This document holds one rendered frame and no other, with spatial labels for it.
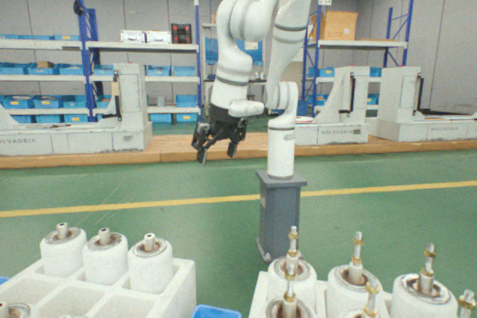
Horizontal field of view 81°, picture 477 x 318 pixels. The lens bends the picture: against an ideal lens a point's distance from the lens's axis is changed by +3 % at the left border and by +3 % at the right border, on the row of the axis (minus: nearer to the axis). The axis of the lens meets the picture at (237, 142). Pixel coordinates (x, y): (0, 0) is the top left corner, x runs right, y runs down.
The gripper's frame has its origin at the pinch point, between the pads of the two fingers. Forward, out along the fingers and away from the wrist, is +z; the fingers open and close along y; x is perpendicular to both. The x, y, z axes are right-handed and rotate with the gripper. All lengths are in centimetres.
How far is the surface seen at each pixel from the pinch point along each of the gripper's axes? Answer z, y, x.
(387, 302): 15.1, -15.3, 42.5
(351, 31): -39, -495, -220
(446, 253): 32, -79, 49
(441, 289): 5, -15, 48
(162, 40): 38, -209, -396
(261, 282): 20.6, -0.1, 21.9
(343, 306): 11.3, -2.3, 37.4
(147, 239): 16.7, 17.1, 0.9
